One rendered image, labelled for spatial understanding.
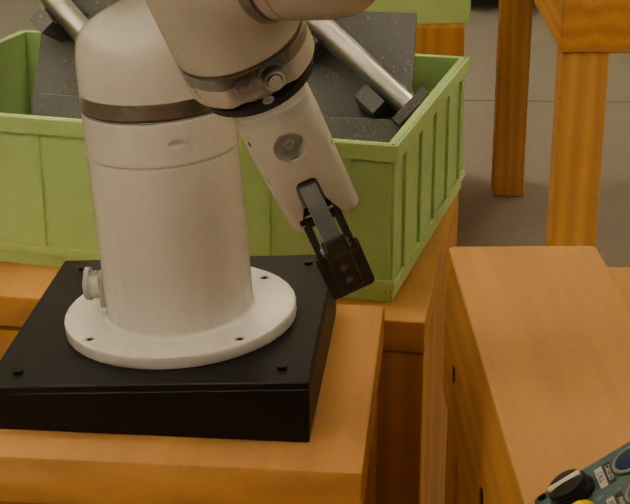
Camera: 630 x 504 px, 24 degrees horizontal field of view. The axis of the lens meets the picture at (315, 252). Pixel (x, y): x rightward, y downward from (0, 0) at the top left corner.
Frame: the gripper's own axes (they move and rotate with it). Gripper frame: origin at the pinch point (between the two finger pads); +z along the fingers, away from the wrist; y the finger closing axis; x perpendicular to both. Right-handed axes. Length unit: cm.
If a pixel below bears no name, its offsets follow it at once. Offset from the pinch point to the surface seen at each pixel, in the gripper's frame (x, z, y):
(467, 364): -6.2, 22.5, 4.0
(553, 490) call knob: -5.6, 4.1, -24.3
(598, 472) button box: -8.5, 4.7, -24.0
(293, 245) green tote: 3.1, 32.4, 37.9
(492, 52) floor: -103, 312, 416
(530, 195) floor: -64, 233, 242
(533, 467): -5.7, 10.2, -17.6
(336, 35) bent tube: -11, 28, 63
